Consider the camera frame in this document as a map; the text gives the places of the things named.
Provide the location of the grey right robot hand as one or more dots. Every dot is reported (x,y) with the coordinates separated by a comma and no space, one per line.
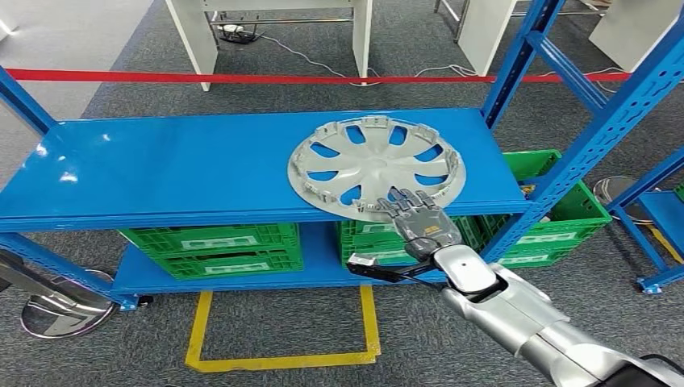
(427,227)

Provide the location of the silver plastic wheel hubcap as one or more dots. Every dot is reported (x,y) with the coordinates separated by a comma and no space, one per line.
(374,165)

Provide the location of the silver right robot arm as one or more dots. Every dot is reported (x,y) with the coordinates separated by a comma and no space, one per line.
(507,315)

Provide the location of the blue metal shelf rack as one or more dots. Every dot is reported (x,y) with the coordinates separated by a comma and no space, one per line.
(160,165)
(668,213)

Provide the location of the green plastic crate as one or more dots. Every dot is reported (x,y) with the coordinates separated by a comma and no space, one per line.
(363,229)
(213,237)
(374,256)
(577,211)
(540,255)
(230,265)

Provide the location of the chrome barrier stanchion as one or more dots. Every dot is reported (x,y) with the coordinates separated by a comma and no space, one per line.
(64,320)
(614,192)

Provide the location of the red barrier belt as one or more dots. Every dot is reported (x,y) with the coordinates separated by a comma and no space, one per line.
(213,78)

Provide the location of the black router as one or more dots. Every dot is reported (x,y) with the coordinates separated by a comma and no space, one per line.
(238,34)

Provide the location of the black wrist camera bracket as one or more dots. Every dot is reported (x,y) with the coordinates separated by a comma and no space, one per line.
(390,275)

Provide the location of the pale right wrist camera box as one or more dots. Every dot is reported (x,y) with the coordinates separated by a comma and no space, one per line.
(364,260)

